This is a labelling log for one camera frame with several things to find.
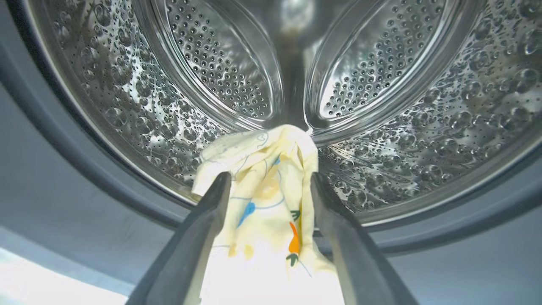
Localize cream printed garment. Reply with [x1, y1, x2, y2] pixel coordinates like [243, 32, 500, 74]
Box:
[191, 124, 346, 305]

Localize stainless steel washing machine drum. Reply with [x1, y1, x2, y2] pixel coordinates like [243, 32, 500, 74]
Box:
[25, 0, 542, 225]

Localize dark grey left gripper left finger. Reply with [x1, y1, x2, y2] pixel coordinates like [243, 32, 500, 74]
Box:
[126, 172, 232, 305]

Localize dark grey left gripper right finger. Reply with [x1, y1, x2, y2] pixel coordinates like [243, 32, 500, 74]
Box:
[310, 173, 420, 305]

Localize white washing machine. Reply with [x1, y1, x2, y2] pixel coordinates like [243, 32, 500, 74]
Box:
[0, 0, 542, 305]

